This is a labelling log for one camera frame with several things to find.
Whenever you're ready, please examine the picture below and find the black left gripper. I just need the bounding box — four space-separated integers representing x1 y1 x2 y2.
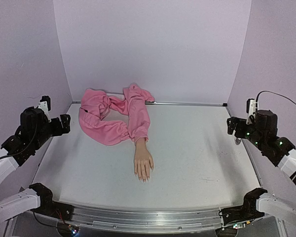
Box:
33 114 71 150

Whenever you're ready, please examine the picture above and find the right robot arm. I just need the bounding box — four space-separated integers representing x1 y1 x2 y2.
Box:
221 110 296 227

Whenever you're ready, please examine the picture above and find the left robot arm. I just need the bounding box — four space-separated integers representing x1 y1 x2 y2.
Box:
0 107 71 224

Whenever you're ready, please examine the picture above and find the pink hoodie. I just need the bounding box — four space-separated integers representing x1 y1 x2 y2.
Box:
78 84 154 146

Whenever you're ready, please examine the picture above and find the mannequin hand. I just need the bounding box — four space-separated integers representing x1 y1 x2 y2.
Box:
134 138 154 184

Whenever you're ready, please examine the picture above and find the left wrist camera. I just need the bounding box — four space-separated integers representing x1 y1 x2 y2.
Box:
38 95 51 122

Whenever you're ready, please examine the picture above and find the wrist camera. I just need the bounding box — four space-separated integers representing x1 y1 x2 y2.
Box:
38 95 51 122
246 98 259 124

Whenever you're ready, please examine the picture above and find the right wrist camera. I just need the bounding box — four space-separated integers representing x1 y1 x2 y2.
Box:
246 98 259 124

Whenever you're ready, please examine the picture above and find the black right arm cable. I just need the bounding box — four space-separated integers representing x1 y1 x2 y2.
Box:
255 90 296 112

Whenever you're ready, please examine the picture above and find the aluminium front rail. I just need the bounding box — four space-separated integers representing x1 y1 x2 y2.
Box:
4 197 287 237

